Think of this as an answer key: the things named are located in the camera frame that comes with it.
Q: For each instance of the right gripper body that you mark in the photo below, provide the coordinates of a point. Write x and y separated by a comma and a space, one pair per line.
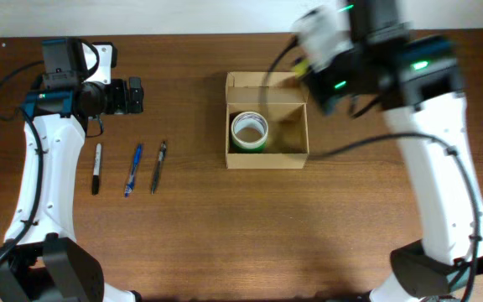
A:
323, 93

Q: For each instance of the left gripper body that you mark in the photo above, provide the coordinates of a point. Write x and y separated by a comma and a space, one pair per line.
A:
134, 95

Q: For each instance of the yellow highlighter blue cap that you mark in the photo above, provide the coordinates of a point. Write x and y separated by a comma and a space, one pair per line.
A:
301, 67

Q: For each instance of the green tape roll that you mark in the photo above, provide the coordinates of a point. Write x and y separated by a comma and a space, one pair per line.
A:
242, 147

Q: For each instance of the beige masking tape roll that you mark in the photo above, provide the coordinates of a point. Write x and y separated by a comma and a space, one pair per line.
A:
249, 127

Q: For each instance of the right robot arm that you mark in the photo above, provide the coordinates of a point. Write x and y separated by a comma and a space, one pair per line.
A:
426, 116

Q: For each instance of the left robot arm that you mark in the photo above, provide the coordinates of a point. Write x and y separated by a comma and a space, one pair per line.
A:
40, 259

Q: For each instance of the black ballpoint pen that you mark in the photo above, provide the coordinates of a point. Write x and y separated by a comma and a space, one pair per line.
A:
158, 167

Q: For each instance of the black white marker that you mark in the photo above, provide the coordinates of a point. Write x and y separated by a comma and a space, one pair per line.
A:
95, 187

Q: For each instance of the open cardboard box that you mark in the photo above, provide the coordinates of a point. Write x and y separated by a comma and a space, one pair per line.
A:
283, 103

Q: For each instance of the blue ballpoint pen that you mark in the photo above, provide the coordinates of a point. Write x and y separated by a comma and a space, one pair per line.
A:
132, 175

